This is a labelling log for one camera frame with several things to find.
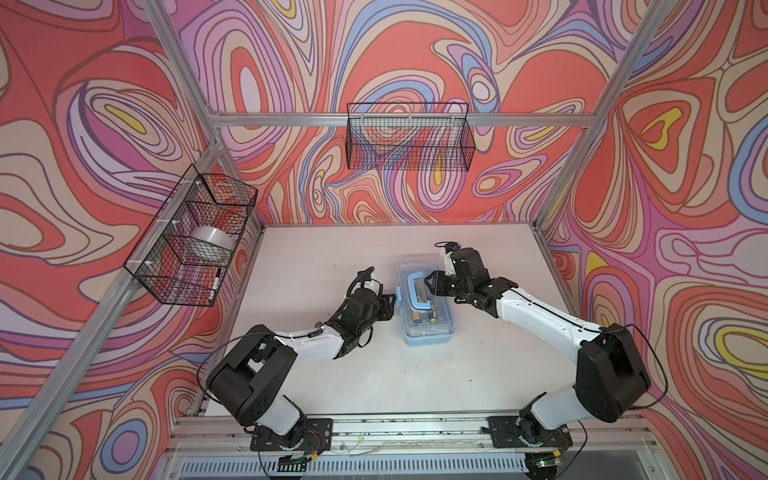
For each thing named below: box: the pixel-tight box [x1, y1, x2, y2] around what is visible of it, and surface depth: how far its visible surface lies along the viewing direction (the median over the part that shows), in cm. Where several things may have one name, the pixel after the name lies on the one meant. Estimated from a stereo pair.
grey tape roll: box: [186, 226, 235, 264], surface depth 74 cm
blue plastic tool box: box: [396, 270, 455, 346], surface depth 86 cm
